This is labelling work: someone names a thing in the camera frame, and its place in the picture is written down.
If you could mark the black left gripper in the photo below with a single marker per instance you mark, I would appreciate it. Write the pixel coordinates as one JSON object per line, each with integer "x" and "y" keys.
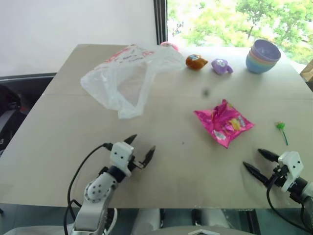
{"x": 137, "y": 165}

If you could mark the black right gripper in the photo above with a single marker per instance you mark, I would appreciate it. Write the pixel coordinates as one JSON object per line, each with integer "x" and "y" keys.
{"x": 278, "y": 176}

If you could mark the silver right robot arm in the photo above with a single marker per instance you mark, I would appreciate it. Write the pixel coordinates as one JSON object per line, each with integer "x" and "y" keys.
{"x": 304, "y": 193}

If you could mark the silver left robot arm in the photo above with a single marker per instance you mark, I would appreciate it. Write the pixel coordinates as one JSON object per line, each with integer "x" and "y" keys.
{"x": 96, "y": 191}

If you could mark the green lollipop stick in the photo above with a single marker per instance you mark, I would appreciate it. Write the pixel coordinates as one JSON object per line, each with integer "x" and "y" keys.
{"x": 281, "y": 126}

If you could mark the pink foil snack packet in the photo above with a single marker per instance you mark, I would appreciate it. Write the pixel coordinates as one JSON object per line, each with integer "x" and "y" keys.
{"x": 223, "y": 122}

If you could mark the dark table leg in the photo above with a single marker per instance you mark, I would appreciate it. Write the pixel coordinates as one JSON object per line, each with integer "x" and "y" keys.
{"x": 252, "y": 221}

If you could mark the grey rounded shape under table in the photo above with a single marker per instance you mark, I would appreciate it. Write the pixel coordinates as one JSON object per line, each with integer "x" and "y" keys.
{"x": 212, "y": 218}
{"x": 148, "y": 219}

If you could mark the clear red-printed plastic bag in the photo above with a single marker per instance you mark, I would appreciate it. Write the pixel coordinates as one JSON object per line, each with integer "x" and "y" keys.
{"x": 127, "y": 73}

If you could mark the blue plastic bowl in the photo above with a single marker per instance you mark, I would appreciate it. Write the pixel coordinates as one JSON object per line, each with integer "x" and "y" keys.
{"x": 259, "y": 67}

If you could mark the orange plush toy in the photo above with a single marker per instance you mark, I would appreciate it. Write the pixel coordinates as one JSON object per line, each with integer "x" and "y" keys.
{"x": 195, "y": 62}

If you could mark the brown cardboard box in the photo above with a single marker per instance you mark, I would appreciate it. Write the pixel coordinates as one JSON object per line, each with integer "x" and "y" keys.
{"x": 307, "y": 72}

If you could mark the purple plush toy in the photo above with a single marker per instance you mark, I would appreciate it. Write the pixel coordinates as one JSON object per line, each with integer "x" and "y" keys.
{"x": 220, "y": 66}

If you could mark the pink round toy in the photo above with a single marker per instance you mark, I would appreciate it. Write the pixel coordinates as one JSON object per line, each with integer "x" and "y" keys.
{"x": 168, "y": 45}

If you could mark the pink plastic bowl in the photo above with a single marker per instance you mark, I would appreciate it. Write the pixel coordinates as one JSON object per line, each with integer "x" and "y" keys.
{"x": 250, "y": 53}

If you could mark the purple plastic bowl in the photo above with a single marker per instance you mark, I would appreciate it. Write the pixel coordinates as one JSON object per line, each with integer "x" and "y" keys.
{"x": 266, "y": 50}

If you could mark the black equipment beside table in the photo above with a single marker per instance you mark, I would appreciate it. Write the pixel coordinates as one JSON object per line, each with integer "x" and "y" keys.
{"x": 14, "y": 107}

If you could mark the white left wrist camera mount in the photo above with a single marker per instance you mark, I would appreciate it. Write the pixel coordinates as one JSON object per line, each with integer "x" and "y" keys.
{"x": 121, "y": 156}

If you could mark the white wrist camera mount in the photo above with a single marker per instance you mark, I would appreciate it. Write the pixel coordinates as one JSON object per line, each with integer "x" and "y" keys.
{"x": 121, "y": 156}
{"x": 292, "y": 166}

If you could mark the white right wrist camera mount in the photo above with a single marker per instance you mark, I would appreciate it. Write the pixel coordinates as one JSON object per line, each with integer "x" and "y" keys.
{"x": 292, "y": 166}

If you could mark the dark window frame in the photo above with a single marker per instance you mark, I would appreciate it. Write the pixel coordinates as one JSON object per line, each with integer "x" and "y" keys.
{"x": 160, "y": 22}

